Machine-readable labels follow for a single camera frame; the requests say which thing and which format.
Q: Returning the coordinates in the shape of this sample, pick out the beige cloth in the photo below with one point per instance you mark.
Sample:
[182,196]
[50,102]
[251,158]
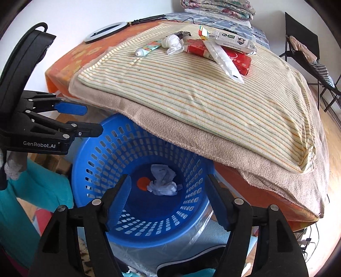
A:
[303,49]

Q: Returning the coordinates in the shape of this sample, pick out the white tissue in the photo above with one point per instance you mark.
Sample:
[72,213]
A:
[162,183]
[171,42]

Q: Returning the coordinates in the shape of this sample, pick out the dark wrapper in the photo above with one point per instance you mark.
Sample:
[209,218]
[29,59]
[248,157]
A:
[183,33]

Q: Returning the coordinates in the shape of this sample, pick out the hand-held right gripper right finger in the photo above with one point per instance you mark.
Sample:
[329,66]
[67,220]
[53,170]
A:
[218,202]

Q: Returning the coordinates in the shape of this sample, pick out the folded floral quilt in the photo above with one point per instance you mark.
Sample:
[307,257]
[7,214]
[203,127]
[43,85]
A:
[213,8]

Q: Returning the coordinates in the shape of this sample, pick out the person's left hand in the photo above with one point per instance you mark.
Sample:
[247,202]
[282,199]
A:
[14,166]

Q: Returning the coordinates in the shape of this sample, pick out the white folded sheet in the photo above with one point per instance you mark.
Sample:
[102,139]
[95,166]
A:
[194,11]

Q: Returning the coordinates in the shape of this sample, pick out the striped cream blanket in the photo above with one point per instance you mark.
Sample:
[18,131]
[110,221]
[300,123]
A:
[186,93]

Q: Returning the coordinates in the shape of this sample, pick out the black folding chair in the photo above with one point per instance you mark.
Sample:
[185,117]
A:
[303,29]

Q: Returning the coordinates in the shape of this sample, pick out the blue plaid bed sheet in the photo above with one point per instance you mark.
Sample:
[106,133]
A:
[186,17]

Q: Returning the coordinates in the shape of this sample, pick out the beige fleece blanket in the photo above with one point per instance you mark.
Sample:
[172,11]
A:
[186,141]

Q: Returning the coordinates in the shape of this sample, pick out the long white wrapper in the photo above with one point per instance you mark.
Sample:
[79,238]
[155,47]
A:
[223,61]

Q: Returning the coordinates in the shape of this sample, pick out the orange round cap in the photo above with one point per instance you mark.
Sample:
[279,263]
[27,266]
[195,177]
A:
[142,183]

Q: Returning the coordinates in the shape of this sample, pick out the blue plastic basket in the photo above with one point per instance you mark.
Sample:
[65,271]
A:
[159,213]

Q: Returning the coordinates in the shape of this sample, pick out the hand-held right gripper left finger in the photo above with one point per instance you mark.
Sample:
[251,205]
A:
[120,202]

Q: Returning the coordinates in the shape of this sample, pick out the striped grey cloth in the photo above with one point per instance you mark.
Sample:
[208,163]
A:
[323,74]

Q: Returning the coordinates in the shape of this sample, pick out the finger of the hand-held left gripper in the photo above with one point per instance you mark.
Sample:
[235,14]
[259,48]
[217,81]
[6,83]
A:
[88,130]
[72,109]

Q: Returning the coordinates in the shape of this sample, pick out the white wipes packet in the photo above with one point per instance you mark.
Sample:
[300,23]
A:
[234,40]

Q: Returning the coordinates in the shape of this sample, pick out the orange floral bed sheet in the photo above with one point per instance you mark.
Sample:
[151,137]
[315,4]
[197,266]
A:
[69,61]

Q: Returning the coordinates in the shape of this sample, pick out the person's left forearm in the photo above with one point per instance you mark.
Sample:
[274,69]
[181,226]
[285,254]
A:
[32,191]

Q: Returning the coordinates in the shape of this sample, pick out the toothpaste tube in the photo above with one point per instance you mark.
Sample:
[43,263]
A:
[147,48]

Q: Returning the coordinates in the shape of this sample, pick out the red cardboard box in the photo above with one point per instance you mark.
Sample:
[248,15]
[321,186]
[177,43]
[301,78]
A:
[195,49]

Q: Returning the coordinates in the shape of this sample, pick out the black shoe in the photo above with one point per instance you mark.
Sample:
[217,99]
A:
[186,263]

